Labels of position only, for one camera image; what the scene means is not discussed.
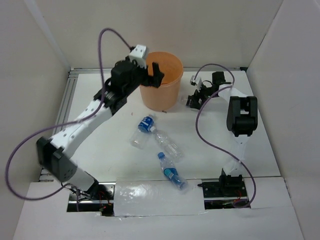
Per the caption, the blue cap crushed bottle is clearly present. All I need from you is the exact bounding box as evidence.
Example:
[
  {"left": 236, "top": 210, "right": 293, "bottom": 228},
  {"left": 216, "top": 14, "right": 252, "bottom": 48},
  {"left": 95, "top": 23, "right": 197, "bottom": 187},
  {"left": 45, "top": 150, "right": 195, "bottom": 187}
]
[{"left": 157, "top": 152, "right": 189, "bottom": 194}]

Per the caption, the blue label clear bottle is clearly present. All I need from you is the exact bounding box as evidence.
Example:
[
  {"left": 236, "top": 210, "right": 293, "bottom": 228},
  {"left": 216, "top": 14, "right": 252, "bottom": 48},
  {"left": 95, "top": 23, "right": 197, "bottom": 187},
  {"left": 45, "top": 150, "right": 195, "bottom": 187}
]
[{"left": 129, "top": 112, "right": 156, "bottom": 150}]

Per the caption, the orange plastic bin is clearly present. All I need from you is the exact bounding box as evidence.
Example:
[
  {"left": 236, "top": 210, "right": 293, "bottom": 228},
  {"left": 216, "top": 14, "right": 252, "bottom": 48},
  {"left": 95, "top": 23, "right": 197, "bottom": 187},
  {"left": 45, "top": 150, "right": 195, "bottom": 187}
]
[{"left": 139, "top": 51, "right": 184, "bottom": 112}]

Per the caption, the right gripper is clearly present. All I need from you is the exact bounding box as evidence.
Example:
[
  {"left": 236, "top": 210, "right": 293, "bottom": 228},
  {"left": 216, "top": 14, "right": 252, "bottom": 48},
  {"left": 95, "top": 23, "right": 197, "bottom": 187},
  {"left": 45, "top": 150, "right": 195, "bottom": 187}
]
[{"left": 190, "top": 82, "right": 217, "bottom": 110}]

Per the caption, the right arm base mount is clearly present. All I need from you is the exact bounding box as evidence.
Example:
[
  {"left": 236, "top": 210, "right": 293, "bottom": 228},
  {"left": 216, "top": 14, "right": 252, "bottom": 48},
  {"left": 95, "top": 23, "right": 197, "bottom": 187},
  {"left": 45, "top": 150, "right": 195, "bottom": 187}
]
[{"left": 197, "top": 169, "right": 250, "bottom": 210}]

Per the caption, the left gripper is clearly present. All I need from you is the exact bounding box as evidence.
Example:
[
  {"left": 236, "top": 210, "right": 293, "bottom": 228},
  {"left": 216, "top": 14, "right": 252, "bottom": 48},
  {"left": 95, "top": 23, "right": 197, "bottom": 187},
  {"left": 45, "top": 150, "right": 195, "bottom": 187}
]
[{"left": 124, "top": 60, "right": 165, "bottom": 96}]

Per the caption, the aluminium frame rail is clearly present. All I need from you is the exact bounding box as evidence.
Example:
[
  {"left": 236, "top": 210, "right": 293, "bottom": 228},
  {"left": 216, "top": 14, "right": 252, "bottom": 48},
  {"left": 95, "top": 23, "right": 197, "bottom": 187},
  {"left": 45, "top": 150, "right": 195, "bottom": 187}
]
[{"left": 38, "top": 65, "right": 248, "bottom": 183}]

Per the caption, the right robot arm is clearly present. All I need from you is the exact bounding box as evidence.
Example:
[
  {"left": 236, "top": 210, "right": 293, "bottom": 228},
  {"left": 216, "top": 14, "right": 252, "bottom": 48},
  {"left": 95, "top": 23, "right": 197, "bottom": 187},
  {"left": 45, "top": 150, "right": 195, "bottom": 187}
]
[{"left": 186, "top": 71, "right": 258, "bottom": 177}]

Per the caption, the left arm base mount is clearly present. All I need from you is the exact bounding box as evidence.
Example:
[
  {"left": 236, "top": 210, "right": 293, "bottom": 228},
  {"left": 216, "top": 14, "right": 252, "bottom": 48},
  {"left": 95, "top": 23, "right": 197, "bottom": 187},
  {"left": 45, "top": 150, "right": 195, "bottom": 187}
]
[{"left": 66, "top": 182, "right": 116, "bottom": 217}]

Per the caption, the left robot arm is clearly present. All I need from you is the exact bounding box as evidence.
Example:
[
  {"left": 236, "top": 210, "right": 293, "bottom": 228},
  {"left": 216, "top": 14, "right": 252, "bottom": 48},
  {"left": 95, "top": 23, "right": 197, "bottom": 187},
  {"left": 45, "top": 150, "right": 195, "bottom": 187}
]
[{"left": 36, "top": 58, "right": 164, "bottom": 200}]

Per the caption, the clear white cap bottle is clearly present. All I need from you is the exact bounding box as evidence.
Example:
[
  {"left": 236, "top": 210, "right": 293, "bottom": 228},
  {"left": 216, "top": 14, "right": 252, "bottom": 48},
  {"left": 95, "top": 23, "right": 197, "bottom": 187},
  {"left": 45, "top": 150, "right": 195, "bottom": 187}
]
[{"left": 150, "top": 126, "right": 184, "bottom": 161}]

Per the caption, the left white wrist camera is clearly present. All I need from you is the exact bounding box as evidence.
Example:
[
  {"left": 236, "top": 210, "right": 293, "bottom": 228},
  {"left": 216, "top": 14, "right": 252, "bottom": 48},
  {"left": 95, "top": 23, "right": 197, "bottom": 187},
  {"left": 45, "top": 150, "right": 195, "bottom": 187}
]
[{"left": 128, "top": 44, "right": 149, "bottom": 69}]

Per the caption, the black label small bottle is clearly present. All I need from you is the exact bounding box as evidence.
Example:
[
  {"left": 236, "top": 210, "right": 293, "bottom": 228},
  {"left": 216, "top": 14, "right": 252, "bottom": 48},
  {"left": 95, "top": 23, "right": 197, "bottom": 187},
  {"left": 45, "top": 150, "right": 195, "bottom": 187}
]
[{"left": 180, "top": 95, "right": 193, "bottom": 108}]

